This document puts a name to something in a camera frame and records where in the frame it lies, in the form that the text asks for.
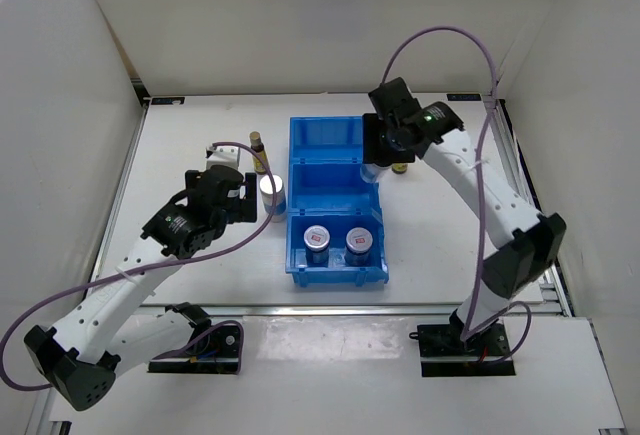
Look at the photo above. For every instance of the left aluminium frame rail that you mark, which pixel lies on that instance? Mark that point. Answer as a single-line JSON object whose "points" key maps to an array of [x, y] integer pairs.
{"points": [[78, 137]]}

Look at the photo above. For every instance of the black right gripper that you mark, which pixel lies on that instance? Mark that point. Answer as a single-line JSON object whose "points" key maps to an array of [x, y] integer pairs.
{"points": [[372, 151]]}

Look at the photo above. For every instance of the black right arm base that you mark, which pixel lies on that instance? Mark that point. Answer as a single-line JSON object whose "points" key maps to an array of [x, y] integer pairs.
{"points": [[443, 355]]}

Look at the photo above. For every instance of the short silver-lid jar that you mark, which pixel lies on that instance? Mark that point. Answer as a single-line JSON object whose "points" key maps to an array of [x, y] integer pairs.
{"points": [[316, 240]]}

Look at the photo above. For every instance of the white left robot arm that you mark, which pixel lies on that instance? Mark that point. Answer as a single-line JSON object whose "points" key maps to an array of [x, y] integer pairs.
{"points": [[82, 354]]}

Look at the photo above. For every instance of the right brown yellow-label bottle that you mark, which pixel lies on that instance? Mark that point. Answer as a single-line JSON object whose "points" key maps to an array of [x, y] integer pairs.
{"points": [[399, 168]]}

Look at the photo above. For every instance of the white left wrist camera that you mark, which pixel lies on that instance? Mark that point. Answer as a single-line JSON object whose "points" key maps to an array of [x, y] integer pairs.
{"points": [[224, 155]]}

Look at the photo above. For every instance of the brown yellow-label bottle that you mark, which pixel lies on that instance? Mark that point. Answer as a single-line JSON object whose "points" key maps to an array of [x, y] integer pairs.
{"points": [[260, 160], [399, 168]]}

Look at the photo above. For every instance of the front aluminium frame rail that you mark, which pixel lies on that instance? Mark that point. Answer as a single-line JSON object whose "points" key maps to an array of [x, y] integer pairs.
{"points": [[330, 310]]}

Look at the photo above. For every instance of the blue plastic divided bin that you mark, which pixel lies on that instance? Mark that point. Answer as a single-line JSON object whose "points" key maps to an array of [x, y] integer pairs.
{"points": [[325, 188]]}

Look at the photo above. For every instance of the white blue tall jar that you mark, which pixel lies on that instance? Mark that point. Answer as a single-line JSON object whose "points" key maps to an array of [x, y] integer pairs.
{"points": [[273, 196], [371, 173]]}

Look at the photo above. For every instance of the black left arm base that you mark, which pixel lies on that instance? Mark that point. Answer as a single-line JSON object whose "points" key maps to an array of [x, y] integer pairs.
{"points": [[219, 353]]}

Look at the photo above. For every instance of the left brown yellow-label bottle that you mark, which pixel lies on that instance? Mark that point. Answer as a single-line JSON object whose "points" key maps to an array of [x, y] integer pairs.
{"points": [[260, 160]]}

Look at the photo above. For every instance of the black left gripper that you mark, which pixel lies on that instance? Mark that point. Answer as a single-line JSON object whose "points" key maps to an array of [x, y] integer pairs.
{"points": [[247, 203]]}

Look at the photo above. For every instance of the short red-label jar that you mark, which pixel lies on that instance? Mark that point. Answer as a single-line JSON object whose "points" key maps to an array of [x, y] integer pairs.
{"points": [[358, 245]]}

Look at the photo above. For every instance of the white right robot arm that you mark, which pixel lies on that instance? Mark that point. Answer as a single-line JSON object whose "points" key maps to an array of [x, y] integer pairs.
{"points": [[526, 241]]}

